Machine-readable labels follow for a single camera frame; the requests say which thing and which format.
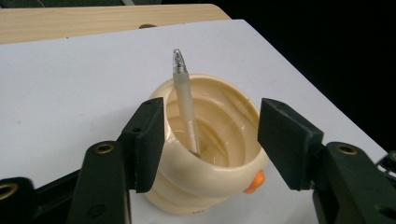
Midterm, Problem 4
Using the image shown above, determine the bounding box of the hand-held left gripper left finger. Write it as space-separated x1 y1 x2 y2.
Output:
66 96 165 224

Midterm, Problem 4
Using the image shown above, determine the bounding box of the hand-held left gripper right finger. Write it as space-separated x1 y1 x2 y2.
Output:
257 97 396 224

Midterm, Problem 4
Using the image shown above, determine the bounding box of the cream ribbed pen holder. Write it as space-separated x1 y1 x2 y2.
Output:
143 74 269 216

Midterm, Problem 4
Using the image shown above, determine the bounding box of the white pen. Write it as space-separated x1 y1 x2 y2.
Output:
172 49 202 157

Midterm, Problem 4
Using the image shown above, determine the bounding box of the white table mat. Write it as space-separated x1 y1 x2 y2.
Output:
0 19 388 224

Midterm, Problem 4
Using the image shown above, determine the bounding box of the wooden table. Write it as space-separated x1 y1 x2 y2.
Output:
0 3 232 45

